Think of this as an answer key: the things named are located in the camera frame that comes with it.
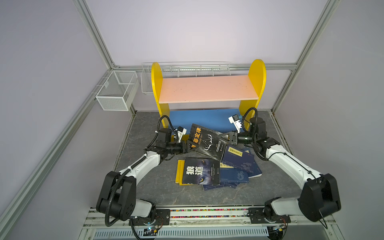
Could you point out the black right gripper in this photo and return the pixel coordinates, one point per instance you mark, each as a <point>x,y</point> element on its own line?
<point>233,137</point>

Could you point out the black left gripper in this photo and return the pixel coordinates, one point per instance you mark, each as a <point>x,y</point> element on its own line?
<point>186,145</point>

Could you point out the black book gold title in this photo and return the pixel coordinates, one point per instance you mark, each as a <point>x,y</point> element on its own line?
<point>207,142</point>

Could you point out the dark wolf cover book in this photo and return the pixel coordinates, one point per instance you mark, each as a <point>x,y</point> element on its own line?
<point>200,171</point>

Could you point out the yellow cartoon book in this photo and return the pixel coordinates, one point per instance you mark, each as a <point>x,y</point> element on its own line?
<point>179,174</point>

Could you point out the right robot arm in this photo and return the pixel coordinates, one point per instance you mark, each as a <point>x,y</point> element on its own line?
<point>319,196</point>

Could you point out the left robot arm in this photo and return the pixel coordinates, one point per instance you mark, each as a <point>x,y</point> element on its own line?
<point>118,197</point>

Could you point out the navy book top right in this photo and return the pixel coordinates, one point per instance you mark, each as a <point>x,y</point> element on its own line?
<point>241,160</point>

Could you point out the navy book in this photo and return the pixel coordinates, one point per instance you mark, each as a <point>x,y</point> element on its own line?
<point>221,185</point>
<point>241,160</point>
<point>230,175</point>

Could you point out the navy book middle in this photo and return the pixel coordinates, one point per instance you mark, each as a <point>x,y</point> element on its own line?
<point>230,175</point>

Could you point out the navy book bottom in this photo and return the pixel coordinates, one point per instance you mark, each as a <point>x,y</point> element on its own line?
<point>221,185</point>

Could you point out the yellow wooden bookshelf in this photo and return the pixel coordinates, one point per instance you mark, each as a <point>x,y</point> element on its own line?
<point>248,89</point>

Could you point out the white mesh basket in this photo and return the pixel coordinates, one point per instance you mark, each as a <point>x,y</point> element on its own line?
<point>118,91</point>

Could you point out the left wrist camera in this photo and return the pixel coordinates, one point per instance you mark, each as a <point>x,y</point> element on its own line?
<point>180,133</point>

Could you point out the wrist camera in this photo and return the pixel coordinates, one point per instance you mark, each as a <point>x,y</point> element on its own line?
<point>237,121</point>
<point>180,133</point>

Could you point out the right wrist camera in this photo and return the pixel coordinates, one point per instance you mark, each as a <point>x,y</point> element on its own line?
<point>237,121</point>

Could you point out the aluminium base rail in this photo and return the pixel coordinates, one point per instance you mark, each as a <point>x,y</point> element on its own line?
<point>211,223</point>

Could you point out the white wire rack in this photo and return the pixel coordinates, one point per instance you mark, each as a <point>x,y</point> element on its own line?
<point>183,70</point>

